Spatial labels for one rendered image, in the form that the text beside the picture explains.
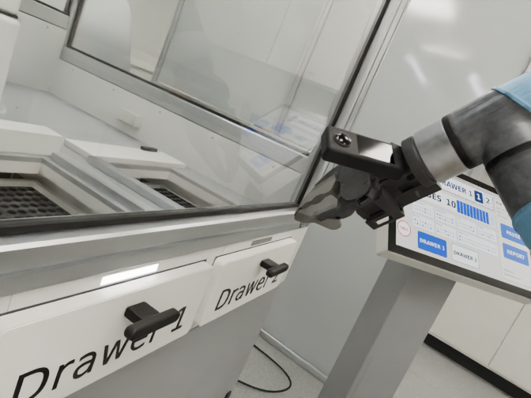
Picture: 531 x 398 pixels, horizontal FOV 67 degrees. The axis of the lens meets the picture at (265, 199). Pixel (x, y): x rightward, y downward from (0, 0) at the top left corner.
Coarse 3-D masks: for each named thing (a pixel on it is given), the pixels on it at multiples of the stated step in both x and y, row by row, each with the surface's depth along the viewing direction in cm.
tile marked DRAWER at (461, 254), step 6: (456, 246) 104; (462, 246) 105; (456, 252) 104; (462, 252) 104; (468, 252) 105; (474, 252) 106; (456, 258) 103; (462, 258) 104; (468, 258) 104; (474, 258) 105; (468, 264) 104; (474, 264) 105
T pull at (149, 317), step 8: (136, 304) 43; (144, 304) 43; (128, 312) 41; (136, 312) 41; (144, 312) 42; (152, 312) 42; (168, 312) 43; (176, 312) 44; (136, 320) 41; (144, 320) 40; (152, 320) 41; (160, 320) 42; (168, 320) 43; (176, 320) 44; (128, 328) 39; (136, 328) 39; (144, 328) 39; (152, 328) 41; (160, 328) 42; (128, 336) 38; (136, 336) 39
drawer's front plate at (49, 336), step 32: (128, 288) 42; (160, 288) 46; (192, 288) 52; (0, 320) 31; (32, 320) 32; (64, 320) 35; (96, 320) 38; (128, 320) 43; (192, 320) 57; (0, 352) 30; (32, 352) 33; (64, 352) 37; (96, 352) 41; (128, 352) 46; (0, 384) 32; (32, 384) 35; (64, 384) 39
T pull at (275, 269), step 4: (264, 260) 70; (268, 260) 71; (260, 264) 70; (264, 264) 70; (268, 264) 69; (272, 264) 70; (276, 264) 71; (280, 264) 72; (284, 264) 72; (268, 268) 69; (272, 268) 68; (276, 268) 68; (280, 268) 69; (284, 268) 71; (268, 272) 67; (272, 272) 67; (276, 272) 68; (280, 272) 70; (268, 276) 67; (272, 276) 67
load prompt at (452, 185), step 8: (440, 184) 110; (448, 184) 112; (456, 184) 113; (464, 184) 115; (456, 192) 112; (464, 192) 113; (472, 192) 115; (480, 192) 116; (472, 200) 114; (480, 200) 115; (488, 200) 117; (488, 208) 115
